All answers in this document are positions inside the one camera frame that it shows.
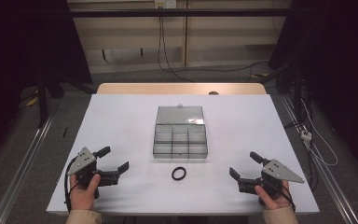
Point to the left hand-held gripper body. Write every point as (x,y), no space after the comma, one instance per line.
(84,161)

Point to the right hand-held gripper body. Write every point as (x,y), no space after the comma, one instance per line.
(276,174)

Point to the clear plastic compartment box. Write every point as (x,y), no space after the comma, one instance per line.
(180,137)

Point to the person's right hand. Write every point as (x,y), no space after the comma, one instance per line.
(275,202)

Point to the person's left hand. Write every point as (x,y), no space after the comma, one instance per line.
(82,196)

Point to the white table mat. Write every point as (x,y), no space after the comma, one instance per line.
(127,124)

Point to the white power strip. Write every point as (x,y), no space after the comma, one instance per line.
(305,135)

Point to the black metal stand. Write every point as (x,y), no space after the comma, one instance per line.
(42,99)
(296,93)

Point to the wooden table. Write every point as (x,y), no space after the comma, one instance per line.
(155,88)

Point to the black curtain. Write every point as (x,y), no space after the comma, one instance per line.
(338,62)
(28,40)

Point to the black horizontal bar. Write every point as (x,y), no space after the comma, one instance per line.
(199,12)

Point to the metal floor rail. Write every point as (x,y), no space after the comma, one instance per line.
(21,168)
(332,183)

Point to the white wall socket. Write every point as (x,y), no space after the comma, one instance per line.
(165,3)

